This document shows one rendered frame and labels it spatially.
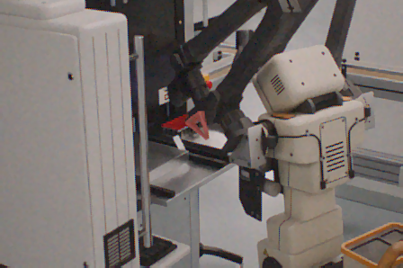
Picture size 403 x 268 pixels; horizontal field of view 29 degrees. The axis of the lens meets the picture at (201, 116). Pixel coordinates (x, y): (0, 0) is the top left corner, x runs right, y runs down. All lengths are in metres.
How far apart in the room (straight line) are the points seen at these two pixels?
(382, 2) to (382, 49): 0.25
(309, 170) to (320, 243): 0.28
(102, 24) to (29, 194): 0.52
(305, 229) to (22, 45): 0.96
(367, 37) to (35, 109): 2.54
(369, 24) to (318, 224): 2.02
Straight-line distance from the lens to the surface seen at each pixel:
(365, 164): 3.75
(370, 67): 3.60
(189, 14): 3.09
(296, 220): 2.30
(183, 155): 2.74
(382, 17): 4.17
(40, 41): 1.92
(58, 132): 1.96
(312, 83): 2.17
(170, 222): 3.25
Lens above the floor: 1.95
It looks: 20 degrees down
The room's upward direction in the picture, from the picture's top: 1 degrees counter-clockwise
